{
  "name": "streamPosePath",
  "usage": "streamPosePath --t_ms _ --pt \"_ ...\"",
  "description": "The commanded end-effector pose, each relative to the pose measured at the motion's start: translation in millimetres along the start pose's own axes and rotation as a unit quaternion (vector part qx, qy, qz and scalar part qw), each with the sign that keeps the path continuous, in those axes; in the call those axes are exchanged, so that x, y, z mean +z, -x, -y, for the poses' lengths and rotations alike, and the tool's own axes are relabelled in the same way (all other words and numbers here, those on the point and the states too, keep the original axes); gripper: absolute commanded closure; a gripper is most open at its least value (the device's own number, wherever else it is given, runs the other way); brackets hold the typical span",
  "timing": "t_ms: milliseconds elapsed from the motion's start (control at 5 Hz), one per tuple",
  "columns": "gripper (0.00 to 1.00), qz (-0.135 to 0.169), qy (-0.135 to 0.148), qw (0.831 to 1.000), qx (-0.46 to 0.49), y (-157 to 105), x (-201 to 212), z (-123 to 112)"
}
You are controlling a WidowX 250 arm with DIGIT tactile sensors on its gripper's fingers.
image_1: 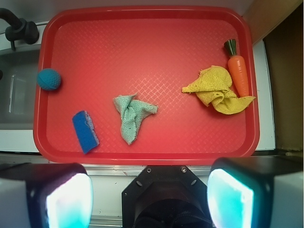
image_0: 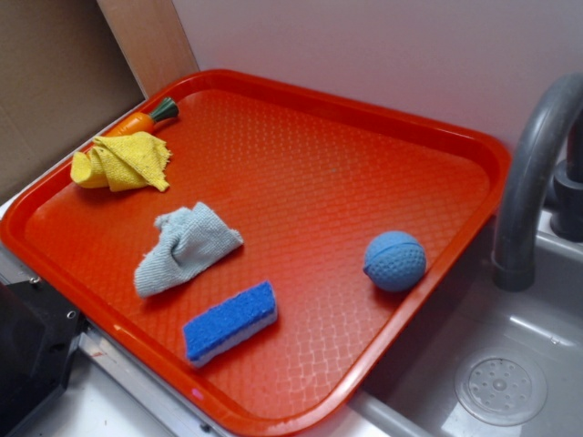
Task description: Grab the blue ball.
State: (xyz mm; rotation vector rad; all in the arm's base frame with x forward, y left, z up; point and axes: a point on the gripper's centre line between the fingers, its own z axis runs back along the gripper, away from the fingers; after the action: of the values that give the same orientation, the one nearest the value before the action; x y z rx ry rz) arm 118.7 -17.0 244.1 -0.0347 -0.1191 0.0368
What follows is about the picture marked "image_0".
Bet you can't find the blue dimpled ball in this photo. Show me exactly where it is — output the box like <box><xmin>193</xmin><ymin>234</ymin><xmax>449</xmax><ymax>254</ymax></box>
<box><xmin>363</xmin><ymin>231</ymin><xmax>427</xmax><ymax>292</ymax></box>

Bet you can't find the brown cardboard panel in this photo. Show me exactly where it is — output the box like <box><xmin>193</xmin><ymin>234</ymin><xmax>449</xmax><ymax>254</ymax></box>
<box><xmin>1</xmin><ymin>1</ymin><xmax>143</xmax><ymax>201</ymax></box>

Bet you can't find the dark faucet handle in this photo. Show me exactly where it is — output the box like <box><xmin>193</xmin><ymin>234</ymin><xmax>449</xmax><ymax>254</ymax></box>
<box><xmin>550</xmin><ymin>115</ymin><xmax>582</xmax><ymax>242</ymax></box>

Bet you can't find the light blue cloth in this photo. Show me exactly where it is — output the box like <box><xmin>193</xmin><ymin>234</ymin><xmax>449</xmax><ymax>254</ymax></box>
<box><xmin>134</xmin><ymin>202</ymin><xmax>243</xmax><ymax>299</ymax></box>

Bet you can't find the yellow cloth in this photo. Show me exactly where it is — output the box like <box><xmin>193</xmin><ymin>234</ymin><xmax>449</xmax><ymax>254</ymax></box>
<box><xmin>70</xmin><ymin>132</ymin><xmax>171</xmax><ymax>192</ymax></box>

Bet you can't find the orange toy carrot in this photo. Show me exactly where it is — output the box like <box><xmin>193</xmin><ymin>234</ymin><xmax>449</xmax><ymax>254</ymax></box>
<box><xmin>105</xmin><ymin>97</ymin><xmax>179</xmax><ymax>137</ymax></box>

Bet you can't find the grey faucet spout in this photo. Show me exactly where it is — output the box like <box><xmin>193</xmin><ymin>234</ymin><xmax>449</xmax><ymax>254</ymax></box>
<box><xmin>492</xmin><ymin>73</ymin><xmax>582</xmax><ymax>291</ymax></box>

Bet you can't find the blue and white sponge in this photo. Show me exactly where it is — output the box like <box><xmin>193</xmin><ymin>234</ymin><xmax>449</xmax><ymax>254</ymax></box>
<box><xmin>183</xmin><ymin>281</ymin><xmax>278</xmax><ymax>368</ymax></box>

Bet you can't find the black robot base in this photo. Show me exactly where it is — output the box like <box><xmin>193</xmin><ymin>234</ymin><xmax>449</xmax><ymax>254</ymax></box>
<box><xmin>1</xmin><ymin>278</ymin><xmax>85</xmax><ymax>436</ymax></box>

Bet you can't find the red plastic tray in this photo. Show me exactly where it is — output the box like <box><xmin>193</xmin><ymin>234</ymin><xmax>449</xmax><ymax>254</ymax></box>
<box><xmin>1</xmin><ymin>70</ymin><xmax>510</xmax><ymax>436</ymax></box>

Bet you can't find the grey plastic sink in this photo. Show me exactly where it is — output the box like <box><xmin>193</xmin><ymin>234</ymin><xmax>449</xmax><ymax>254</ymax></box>
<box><xmin>351</xmin><ymin>227</ymin><xmax>582</xmax><ymax>436</ymax></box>

